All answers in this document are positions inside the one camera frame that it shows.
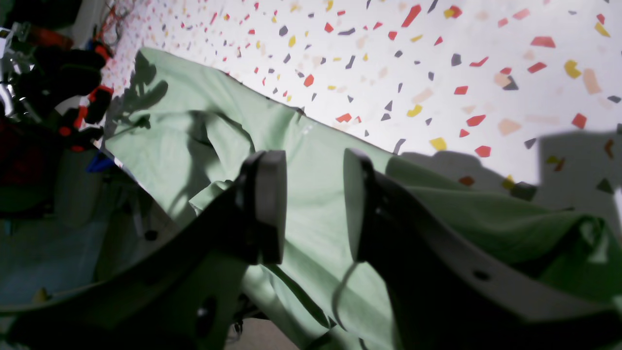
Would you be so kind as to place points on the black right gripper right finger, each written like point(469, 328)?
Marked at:
point(448, 294)

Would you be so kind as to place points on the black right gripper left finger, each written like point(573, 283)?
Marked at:
point(184, 295)

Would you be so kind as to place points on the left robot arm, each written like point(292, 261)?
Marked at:
point(48, 87)

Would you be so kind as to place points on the light green T-shirt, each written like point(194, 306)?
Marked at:
point(184, 130)

